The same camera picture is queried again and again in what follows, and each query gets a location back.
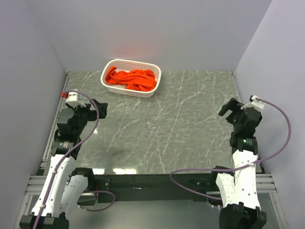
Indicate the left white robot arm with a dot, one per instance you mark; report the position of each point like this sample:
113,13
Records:
65,182

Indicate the white perforated plastic basket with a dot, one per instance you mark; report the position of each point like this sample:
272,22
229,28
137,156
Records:
128,65

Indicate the orange t shirt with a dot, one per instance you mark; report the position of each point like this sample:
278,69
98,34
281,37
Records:
137,80

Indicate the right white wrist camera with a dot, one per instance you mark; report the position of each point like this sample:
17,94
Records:
254,103

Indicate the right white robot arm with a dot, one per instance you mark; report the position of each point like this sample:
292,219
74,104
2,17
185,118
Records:
241,207

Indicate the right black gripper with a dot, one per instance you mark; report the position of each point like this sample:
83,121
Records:
233,105

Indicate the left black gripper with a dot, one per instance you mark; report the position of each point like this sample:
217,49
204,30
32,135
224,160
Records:
92,113

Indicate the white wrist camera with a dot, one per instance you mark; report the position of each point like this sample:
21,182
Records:
254,103
72,99

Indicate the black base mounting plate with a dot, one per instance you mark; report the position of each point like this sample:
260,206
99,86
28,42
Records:
132,187

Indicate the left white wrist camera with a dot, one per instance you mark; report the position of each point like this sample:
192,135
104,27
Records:
72,99

